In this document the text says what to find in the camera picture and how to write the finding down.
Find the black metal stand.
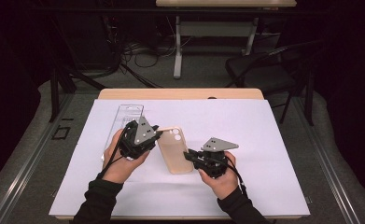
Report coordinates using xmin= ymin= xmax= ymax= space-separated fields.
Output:
xmin=303 ymin=46 xmax=316 ymax=127
xmin=46 ymin=12 xmax=109 ymax=123

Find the person's left hand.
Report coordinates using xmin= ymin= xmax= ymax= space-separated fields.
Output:
xmin=102 ymin=129 xmax=150 ymax=185

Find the person's right hand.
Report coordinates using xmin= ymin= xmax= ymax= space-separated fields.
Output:
xmin=198 ymin=150 xmax=239 ymax=201

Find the hand-held gripper cable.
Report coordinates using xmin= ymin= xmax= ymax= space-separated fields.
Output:
xmin=99 ymin=122 xmax=133 ymax=179
xmin=223 ymin=154 xmax=248 ymax=198

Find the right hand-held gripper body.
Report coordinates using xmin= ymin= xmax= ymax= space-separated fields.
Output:
xmin=188 ymin=137 xmax=240 ymax=180

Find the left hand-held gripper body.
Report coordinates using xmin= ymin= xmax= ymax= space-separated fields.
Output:
xmin=119 ymin=116 xmax=160 ymax=161

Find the right hand-held gripper cable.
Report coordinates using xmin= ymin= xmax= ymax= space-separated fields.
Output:
xmin=223 ymin=154 xmax=248 ymax=198

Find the clear plastic packaging tray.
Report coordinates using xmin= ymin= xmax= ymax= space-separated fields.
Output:
xmin=101 ymin=104 xmax=145 ymax=161

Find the white table cover board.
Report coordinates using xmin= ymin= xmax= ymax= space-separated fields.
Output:
xmin=49 ymin=98 xmax=311 ymax=217

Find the black folding chair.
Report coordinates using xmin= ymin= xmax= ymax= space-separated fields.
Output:
xmin=225 ymin=40 xmax=325 ymax=125

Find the left hand-held gripper cable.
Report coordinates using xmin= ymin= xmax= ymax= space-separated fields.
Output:
xmin=99 ymin=122 xmax=133 ymax=179

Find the metal floor rail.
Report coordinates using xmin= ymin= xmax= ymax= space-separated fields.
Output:
xmin=290 ymin=96 xmax=362 ymax=224
xmin=0 ymin=92 xmax=76 ymax=224

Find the wooden table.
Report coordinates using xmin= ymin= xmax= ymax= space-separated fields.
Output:
xmin=54 ymin=88 xmax=309 ymax=222

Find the white-legged desk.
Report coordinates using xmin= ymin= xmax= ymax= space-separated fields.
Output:
xmin=155 ymin=0 xmax=298 ymax=79

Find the bundle of floor cables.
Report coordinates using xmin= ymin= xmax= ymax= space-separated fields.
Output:
xmin=120 ymin=36 xmax=179 ymax=70

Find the beige phone case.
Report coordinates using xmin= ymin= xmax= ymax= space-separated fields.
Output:
xmin=156 ymin=126 xmax=195 ymax=175

